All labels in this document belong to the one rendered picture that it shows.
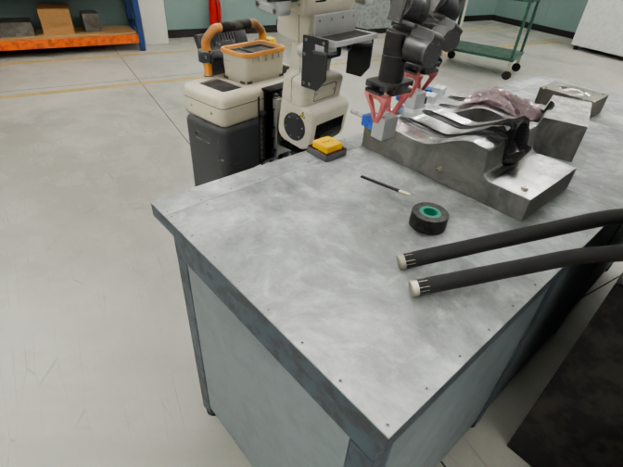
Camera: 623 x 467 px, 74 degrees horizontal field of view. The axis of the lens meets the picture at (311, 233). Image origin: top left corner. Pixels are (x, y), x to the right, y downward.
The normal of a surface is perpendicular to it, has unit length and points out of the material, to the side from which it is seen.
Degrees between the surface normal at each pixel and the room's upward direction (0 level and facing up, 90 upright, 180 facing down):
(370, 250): 0
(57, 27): 90
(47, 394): 0
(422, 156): 90
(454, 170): 90
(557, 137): 90
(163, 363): 0
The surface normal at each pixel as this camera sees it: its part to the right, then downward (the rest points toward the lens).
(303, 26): -0.64, 0.43
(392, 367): 0.06, -0.80
